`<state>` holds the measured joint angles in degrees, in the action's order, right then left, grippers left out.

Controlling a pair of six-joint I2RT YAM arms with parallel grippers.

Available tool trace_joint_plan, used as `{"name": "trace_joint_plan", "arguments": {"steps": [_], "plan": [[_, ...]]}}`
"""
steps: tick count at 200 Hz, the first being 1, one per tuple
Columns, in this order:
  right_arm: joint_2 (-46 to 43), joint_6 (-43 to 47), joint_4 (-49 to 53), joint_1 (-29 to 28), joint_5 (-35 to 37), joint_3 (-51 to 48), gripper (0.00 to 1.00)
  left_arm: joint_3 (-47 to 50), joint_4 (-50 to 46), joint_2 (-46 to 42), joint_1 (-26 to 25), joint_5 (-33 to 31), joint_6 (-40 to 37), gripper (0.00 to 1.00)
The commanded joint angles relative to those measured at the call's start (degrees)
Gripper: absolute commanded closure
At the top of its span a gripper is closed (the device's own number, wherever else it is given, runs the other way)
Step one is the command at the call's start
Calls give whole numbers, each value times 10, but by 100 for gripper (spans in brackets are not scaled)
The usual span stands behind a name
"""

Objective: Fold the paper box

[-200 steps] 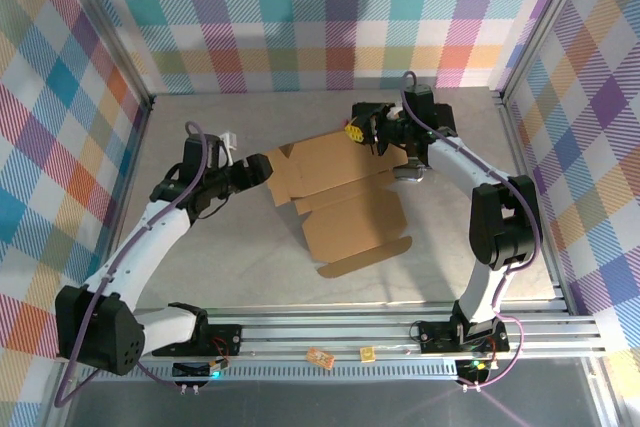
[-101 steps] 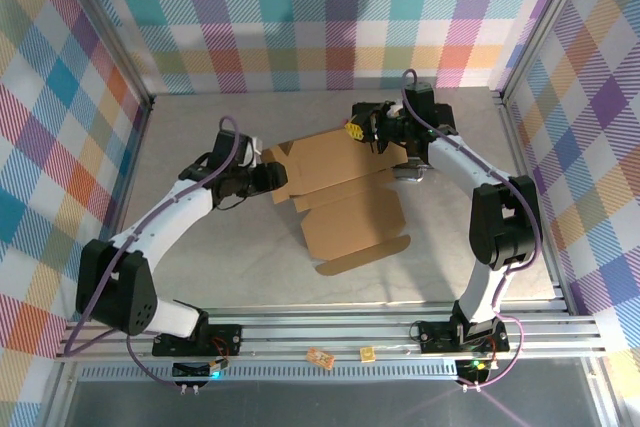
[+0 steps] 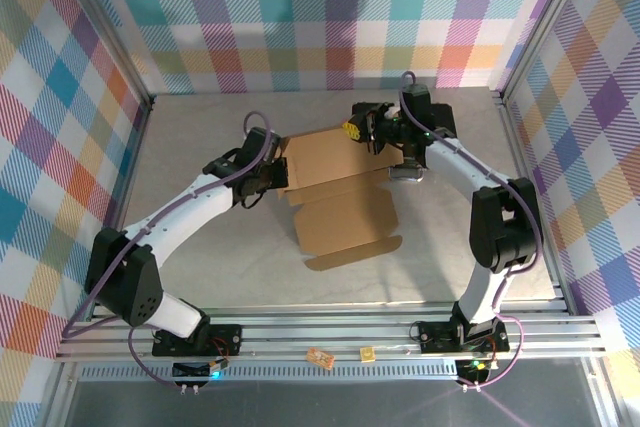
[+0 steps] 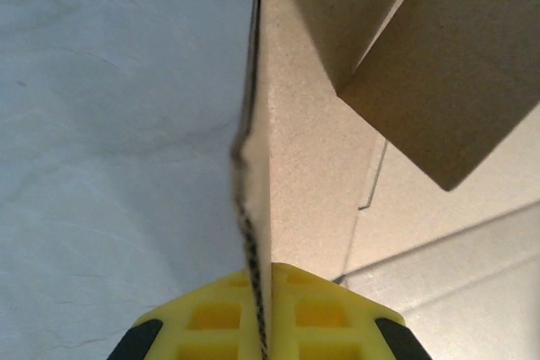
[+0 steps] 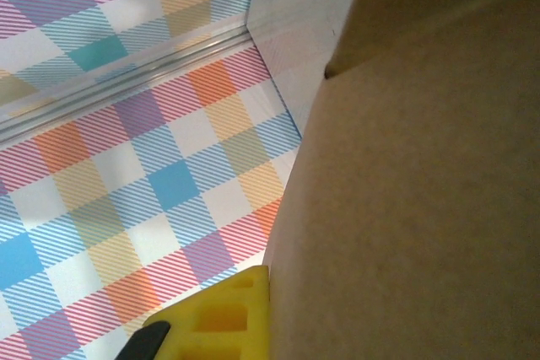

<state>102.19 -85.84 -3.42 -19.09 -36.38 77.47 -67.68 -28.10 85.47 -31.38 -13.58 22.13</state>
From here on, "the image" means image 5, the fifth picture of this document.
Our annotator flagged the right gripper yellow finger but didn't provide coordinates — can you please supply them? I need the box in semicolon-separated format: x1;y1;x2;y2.
116;265;271;360

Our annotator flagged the brown cardboard folding box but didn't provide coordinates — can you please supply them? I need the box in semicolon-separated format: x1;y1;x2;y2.
263;0;540;360

